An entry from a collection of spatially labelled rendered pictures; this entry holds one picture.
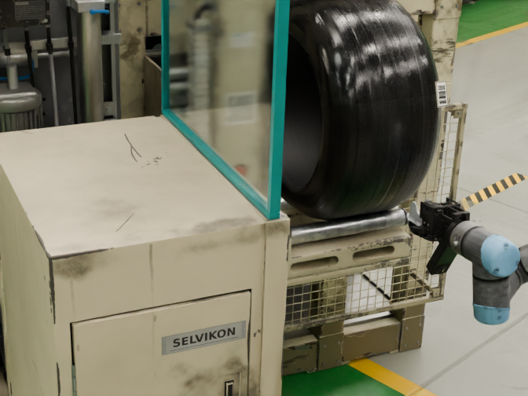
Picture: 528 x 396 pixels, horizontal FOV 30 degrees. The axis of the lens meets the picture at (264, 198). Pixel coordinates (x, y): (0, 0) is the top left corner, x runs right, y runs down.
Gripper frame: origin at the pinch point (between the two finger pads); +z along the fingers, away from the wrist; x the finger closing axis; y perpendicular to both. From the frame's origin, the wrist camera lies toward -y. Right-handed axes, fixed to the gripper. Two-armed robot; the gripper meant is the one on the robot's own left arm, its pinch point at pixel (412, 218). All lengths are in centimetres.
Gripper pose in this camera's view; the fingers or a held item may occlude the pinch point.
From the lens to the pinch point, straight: 230.5
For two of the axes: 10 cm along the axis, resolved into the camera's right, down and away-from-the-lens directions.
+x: -9.1, 1.4, -3.8
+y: -0.1, -9.5, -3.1
